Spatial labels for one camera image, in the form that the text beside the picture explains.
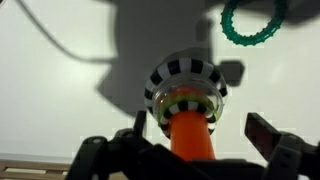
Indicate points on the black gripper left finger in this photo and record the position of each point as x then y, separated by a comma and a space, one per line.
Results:
110, 156

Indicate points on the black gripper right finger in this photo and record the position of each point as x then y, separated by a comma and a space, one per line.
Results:
293, 156

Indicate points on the orange stand with striped base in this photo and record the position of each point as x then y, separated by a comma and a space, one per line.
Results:
191, 140

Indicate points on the wooden slatted tray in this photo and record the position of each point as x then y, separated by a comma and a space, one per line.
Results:
20, 165

